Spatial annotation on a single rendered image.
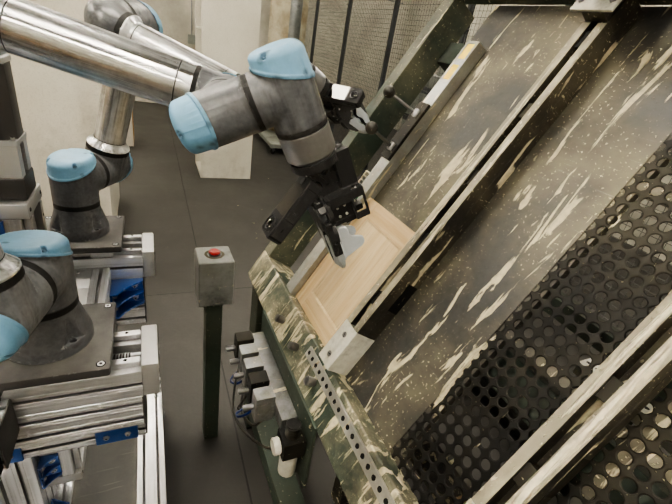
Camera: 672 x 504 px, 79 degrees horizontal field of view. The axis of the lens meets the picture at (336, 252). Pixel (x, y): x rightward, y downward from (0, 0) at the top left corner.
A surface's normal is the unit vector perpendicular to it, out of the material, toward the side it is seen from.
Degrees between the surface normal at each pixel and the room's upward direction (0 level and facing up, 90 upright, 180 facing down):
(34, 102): 90
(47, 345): 72
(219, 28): 90
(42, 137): 90
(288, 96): 95
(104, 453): 0
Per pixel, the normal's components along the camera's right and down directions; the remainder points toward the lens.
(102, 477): 0.16, -0.87
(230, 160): 0.37, 0.48
